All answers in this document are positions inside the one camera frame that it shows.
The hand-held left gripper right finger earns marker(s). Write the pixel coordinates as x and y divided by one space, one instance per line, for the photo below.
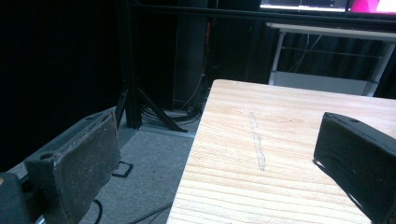
358 158

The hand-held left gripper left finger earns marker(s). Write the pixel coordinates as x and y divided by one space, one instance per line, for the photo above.
79 168

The white metal rack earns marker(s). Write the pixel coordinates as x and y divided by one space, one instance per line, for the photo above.
330 59

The black metal stand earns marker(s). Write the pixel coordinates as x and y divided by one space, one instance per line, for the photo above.
134 77

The pink screen monitor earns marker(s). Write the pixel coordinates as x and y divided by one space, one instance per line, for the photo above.
372 6

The computer monitor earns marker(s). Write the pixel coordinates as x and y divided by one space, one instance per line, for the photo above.
303 5

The black square floor bracket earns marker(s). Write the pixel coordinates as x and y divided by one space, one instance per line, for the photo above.
123 169

